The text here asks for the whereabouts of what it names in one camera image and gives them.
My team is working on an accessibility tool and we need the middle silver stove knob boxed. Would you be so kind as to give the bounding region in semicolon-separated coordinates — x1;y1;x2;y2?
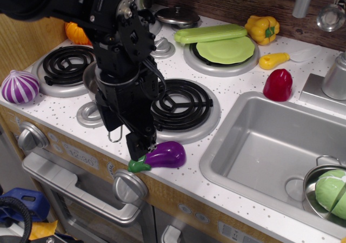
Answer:
112;169;148;204

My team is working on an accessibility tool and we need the yellow cloth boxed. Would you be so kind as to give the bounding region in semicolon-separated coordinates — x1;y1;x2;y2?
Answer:
29;220;58;240

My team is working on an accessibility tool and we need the green plastic plate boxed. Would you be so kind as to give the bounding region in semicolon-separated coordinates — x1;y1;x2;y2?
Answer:
196;36;256;65

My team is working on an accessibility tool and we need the silver countertop knob front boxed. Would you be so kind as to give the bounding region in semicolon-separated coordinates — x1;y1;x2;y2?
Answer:
76;102;104;128

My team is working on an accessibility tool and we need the green toy cabbage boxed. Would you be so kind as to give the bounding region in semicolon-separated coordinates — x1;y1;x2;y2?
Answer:
315;169;345;220

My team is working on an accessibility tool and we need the green plastic cutting board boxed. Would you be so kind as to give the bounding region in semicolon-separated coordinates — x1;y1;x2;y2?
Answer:
174;24;248;44

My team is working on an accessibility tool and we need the front right black burner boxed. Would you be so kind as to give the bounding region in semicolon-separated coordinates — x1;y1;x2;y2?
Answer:
151;78;221;144

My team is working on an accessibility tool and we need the silver oven door handle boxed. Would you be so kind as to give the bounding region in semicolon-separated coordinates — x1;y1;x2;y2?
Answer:
22;153;141;227

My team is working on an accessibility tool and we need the steel bowl in sink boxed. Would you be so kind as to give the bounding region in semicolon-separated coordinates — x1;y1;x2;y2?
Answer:
302;155;345;227

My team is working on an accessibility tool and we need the silver toy sink basin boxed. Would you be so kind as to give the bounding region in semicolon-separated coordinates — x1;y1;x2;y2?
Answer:
200;92;345;238

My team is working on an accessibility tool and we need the orange toy pumpkin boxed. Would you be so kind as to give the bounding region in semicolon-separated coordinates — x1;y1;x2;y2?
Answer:
64;22;92;45

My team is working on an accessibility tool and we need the red toy pepper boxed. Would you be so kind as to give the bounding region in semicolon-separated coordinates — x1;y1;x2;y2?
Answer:
263;69;293;102

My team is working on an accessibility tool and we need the left silver stove knob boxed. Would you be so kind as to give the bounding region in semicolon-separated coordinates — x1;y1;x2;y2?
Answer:
18;121;49;152

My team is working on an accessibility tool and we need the purple striped toy onion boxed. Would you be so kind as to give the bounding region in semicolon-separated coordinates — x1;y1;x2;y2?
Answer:
1;70;39;104

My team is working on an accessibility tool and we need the black cable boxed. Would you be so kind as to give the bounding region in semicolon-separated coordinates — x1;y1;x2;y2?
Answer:
0;196;33;243

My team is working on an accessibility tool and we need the hanging steel ladle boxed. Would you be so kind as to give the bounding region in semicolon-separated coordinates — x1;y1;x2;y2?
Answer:
316;0;345;32

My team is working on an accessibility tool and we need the blue plastic object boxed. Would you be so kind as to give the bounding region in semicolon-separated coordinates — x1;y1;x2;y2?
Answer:
1;188;50;222

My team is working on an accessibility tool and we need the black burner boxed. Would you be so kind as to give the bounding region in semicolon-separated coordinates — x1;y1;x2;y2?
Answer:
31;45;96;98
151;78;221;144

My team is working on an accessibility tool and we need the purple toy eggplant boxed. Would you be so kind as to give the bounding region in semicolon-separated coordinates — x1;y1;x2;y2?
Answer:
128;141;187;173

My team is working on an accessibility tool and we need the silver stove knob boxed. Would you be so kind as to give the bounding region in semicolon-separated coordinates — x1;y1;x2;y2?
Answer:
112;169;148;204
18;121;49;152

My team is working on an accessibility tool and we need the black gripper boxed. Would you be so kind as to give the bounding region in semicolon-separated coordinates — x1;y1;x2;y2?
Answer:
95;55;159;160

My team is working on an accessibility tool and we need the yellow toy bell pepper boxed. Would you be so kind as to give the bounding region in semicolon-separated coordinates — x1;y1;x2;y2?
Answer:
244;15;280;45

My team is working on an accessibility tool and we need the steel pot lid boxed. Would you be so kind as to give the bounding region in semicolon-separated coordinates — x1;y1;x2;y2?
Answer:
155;6;199;25

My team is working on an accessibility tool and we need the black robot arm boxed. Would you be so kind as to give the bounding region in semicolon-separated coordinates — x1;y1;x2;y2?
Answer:
1;0;162;161

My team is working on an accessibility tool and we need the front left black burner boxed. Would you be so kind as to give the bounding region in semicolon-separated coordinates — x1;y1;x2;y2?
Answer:
31;45;96;98

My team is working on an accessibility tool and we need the silver countertop knob back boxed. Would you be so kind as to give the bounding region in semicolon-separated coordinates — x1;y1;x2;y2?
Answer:
151;37;175;60

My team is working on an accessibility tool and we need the silver countertop knob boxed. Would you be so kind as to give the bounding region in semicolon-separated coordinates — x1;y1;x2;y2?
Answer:
76;102;104;128
151;37;175;60

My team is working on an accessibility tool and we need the yellow toy squash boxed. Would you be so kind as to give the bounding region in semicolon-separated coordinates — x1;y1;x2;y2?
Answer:
258;52;290;70

